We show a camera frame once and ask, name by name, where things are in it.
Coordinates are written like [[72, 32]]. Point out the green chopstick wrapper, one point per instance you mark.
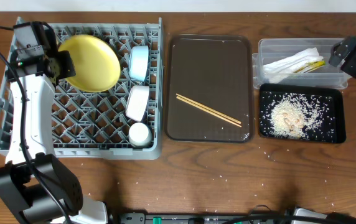
[[309, 67]]

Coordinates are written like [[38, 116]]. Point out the cream plastic cup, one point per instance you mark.
[[139, 135]]

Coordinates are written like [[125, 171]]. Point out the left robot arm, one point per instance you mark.
[[34, 185]]

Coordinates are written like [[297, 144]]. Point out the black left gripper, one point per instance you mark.
[[65, 65]]

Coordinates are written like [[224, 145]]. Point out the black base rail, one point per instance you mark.
[[177, 218]]

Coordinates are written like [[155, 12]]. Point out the light blue bowl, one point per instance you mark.
[[138, 64]]

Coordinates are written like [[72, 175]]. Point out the rice leftovers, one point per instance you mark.
[[297, 116]]

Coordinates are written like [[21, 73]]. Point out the brown serving tray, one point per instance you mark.
[[214, 70]]

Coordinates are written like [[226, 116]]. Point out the white napkin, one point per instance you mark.
[[285, 68]]

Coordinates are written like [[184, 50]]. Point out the pink bowl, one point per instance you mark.
[[137, 102]]

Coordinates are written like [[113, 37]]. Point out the yellow plate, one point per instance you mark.
[[96, 65]]

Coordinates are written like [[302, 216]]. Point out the wooden chopstick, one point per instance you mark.
[[204, 105], [209, 111]]

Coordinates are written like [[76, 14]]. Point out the clear plastic bin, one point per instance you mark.
[[271, 50]]

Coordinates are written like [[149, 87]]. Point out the black waste tray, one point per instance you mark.
[[335, 94]]

